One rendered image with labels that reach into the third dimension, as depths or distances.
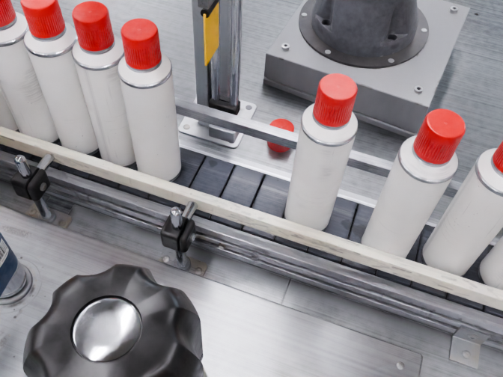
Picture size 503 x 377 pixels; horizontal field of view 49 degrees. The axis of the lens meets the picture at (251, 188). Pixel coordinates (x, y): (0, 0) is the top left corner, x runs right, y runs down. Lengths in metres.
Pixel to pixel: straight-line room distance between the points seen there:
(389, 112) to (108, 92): 0.39
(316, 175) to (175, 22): 0.49
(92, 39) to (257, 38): 0.42
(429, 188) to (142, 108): 0.28
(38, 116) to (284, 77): 0.34
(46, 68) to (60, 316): 0.37
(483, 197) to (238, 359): 0.27
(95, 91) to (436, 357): 0.45
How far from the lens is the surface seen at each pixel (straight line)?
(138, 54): 0.51
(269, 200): 0.63
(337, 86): 0.47
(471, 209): 0.53
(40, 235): 0.64
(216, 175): 0.65
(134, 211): 0.66
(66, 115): 0.64
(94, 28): 0.53
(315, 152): 0.50
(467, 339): 0.66
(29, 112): 0.67
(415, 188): 0.49
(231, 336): 0.56
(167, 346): 0.24
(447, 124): 0.47
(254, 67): 0.86
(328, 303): 0.64
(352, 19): 0.78
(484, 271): 0.63
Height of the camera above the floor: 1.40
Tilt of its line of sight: 55 degrees down
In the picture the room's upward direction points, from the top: 5 degrees clockwise
